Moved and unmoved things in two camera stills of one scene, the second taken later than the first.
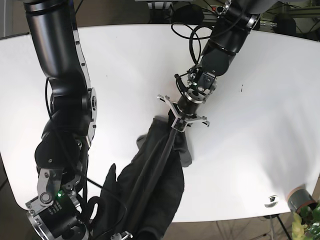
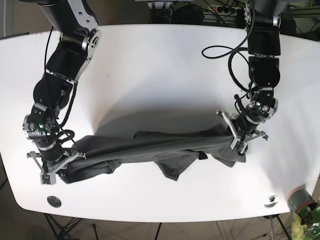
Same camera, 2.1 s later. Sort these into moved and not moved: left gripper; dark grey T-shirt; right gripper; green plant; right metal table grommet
Moved: left gripper; dark grey T-shirt; right gripper
Not moved: green plant; right metal table grommet
